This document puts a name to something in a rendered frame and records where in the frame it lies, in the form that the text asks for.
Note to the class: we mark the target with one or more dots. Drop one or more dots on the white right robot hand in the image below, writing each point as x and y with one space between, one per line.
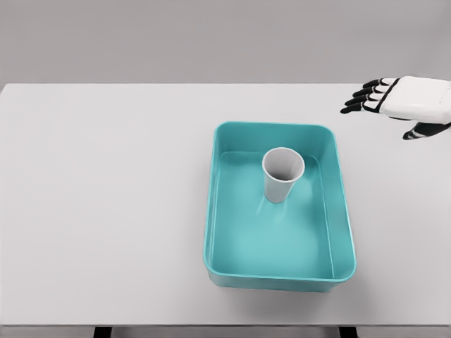
412 96

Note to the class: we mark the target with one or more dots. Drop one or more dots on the white paper cup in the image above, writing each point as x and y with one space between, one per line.
282 165

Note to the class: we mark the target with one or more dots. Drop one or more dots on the teal plastic basket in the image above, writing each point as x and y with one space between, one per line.
278 239

